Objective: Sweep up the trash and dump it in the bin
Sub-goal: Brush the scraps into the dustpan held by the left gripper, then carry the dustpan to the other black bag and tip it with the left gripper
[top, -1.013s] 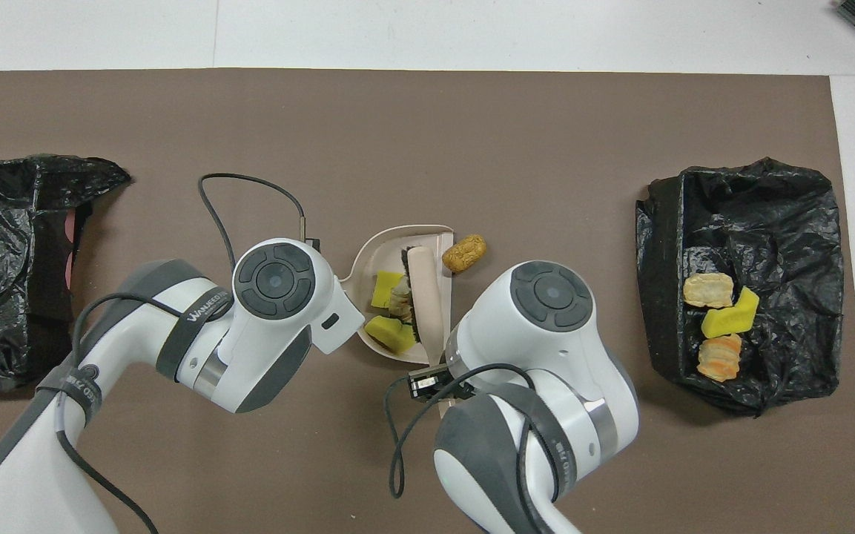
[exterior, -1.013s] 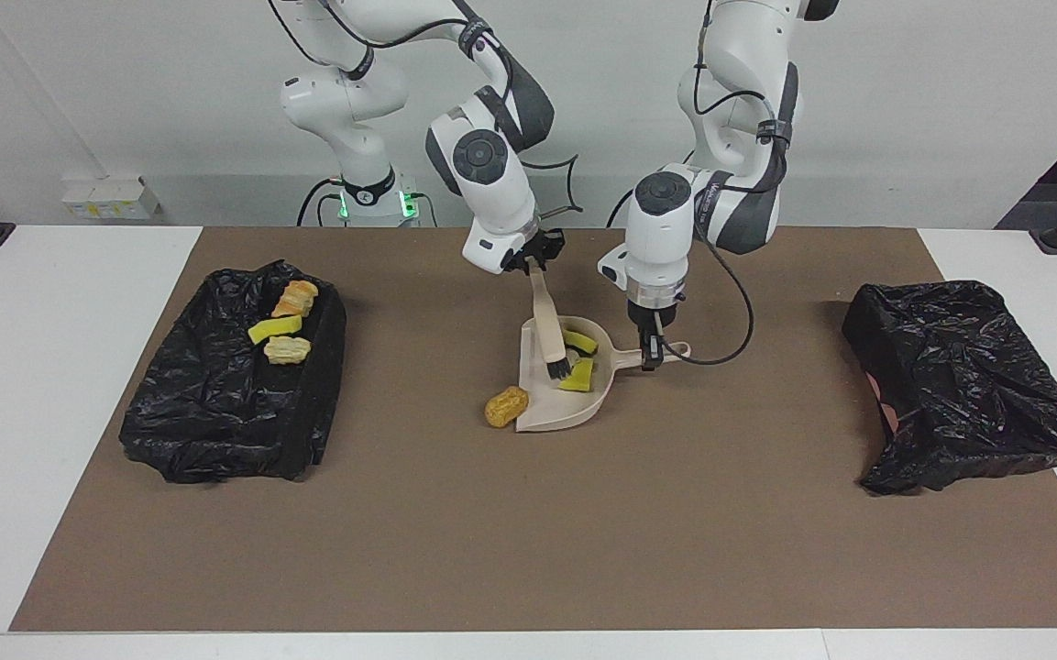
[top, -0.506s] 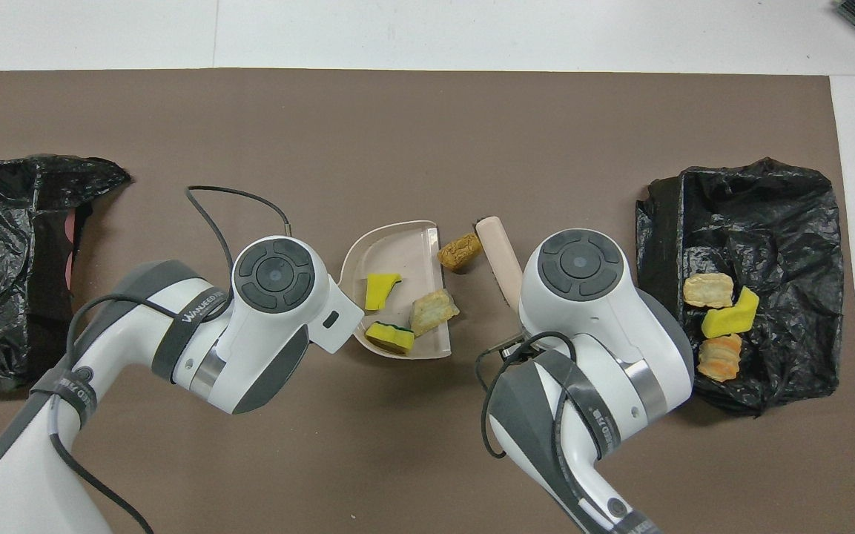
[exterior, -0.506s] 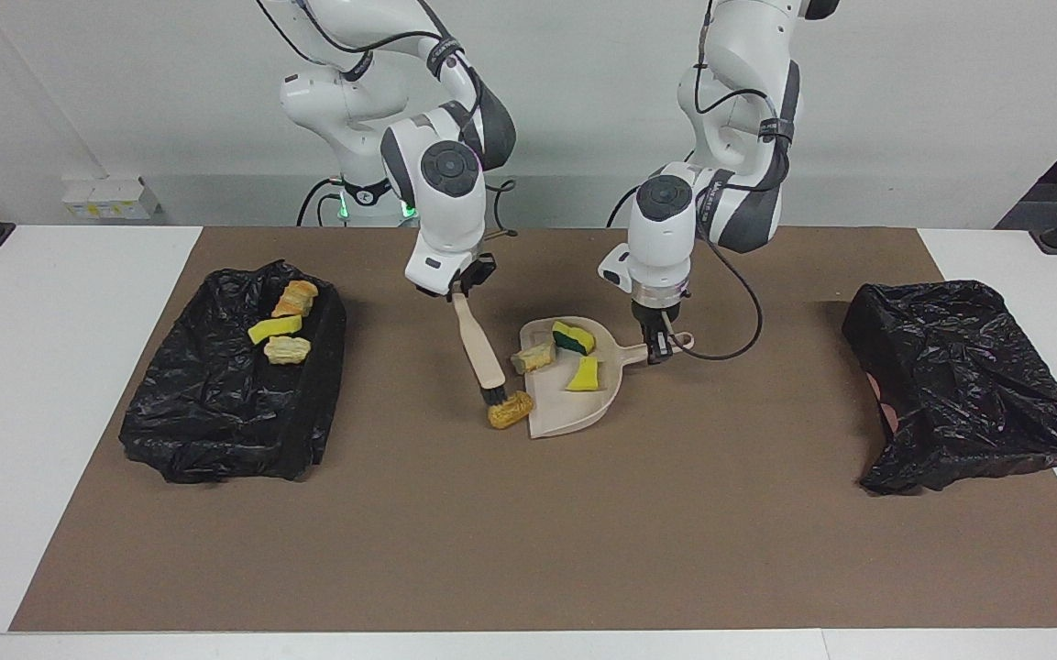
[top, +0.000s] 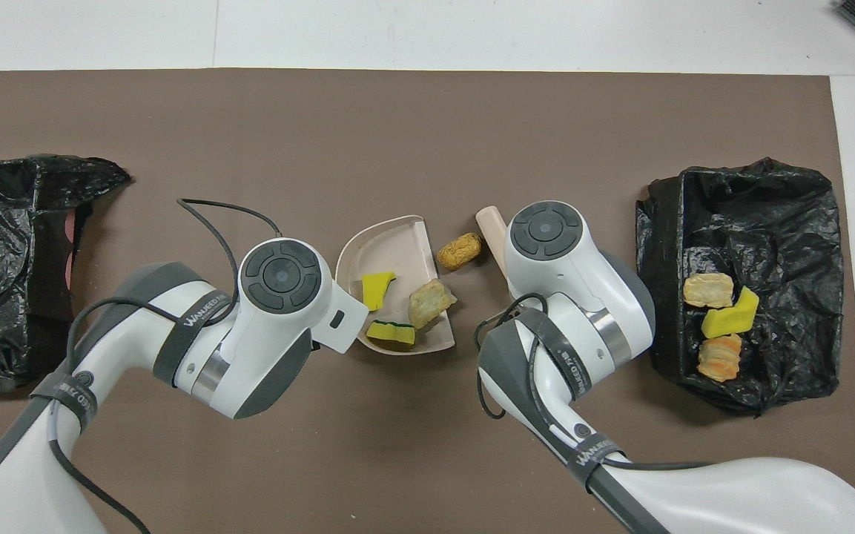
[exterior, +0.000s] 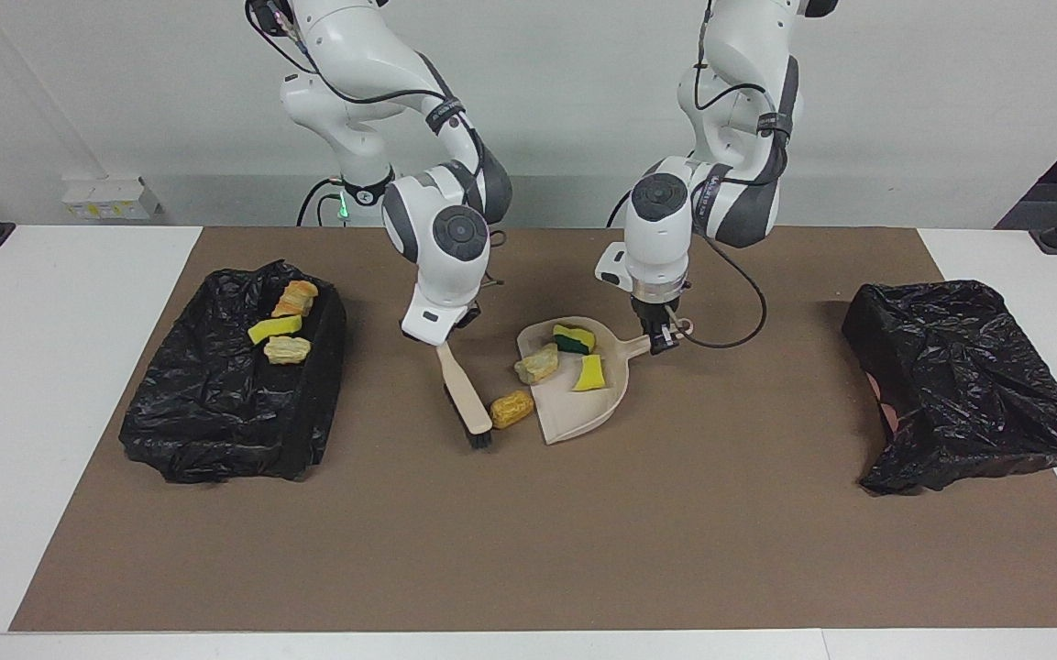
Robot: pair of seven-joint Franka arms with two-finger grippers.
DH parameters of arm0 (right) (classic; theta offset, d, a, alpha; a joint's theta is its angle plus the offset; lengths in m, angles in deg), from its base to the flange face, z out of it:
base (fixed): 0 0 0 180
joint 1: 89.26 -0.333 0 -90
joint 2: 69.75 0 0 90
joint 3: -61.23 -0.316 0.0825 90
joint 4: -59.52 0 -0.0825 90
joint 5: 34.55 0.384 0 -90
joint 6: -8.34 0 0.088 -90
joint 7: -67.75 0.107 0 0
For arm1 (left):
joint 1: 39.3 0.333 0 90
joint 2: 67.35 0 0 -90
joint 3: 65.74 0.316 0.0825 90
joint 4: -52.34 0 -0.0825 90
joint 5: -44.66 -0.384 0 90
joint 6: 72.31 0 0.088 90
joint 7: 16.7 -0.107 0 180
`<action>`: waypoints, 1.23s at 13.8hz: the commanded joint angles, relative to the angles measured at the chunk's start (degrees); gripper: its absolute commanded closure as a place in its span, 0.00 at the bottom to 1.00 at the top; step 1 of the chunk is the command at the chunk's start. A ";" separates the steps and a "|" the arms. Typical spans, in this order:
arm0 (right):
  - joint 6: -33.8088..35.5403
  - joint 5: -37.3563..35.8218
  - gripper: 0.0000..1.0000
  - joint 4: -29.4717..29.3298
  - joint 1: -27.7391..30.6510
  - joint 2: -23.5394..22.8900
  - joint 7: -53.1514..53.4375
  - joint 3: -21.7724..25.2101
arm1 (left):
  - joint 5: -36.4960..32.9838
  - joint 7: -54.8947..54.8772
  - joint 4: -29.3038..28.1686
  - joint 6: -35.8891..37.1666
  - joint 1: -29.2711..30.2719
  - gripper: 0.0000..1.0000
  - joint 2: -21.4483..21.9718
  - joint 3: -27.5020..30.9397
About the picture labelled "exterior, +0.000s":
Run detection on yellow sponge piece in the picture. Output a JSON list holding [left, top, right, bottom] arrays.
[[572, 354, 609, 393], [248, 314, 303, 346], [553, 324, 597, 356]]

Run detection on beige hand brush black bristles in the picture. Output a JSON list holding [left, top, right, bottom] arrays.
[[435, 341, 495, 450]]

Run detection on pale trash lump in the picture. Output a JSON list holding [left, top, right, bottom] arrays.
[[264, 335, 313, 366], [514, 343, 560, 385]]

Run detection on beige plastic dustpan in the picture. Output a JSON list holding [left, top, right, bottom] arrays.
[[516, 315, 694, 446]]

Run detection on orange striped bread toy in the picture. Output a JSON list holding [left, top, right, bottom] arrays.
[[273, 280, 320, 319]]

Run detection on brown table mat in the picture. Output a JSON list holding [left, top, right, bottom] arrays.
[[8, 226, 1057, 633]]

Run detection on left black plastic bag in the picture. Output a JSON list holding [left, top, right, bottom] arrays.
[[118, 260, 347, 484]]

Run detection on black plastic bag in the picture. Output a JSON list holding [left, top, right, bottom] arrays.
[[842, 280, 1057, 496], [118, 260, 347, 484]]

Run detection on right black plastic bag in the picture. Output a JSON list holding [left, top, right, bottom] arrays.
[[842, 280, 1057, 496]]

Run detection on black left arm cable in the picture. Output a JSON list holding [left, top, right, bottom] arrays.
[[693, 0, 769, 349]]

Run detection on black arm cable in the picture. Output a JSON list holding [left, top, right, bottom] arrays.
[[693, 0, 769, 349], [247, 0, 503, 294]]

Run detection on black right base cables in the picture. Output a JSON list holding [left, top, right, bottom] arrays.
[[296, 177, 346, 228]]

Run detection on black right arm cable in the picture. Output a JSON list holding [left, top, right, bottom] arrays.
[[247, 0, 503, 294]]

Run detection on white wall socket boxes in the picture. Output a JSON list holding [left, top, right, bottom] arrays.
[[61, 176, 162, 221]]

